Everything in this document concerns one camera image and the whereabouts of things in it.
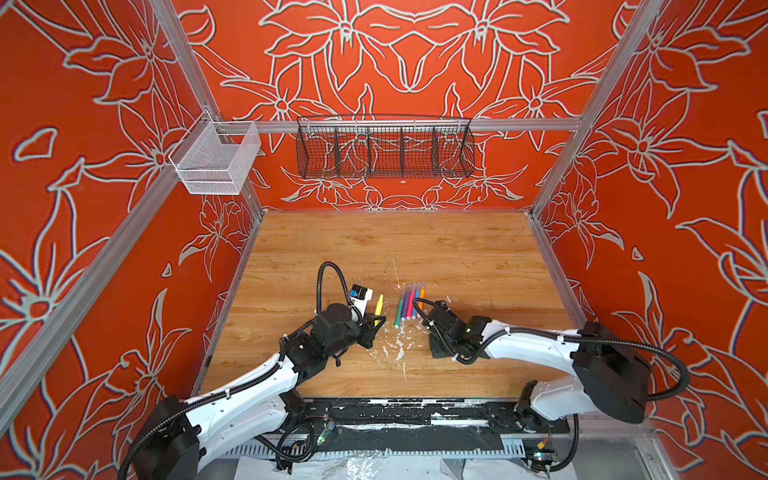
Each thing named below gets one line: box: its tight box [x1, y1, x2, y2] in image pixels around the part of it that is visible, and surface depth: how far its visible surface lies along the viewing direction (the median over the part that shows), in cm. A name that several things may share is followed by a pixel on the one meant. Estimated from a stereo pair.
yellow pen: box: [374, 294, 384, 327], surface depth 77 cm
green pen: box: [394, 291, 406, 329], surface depth 92 cm
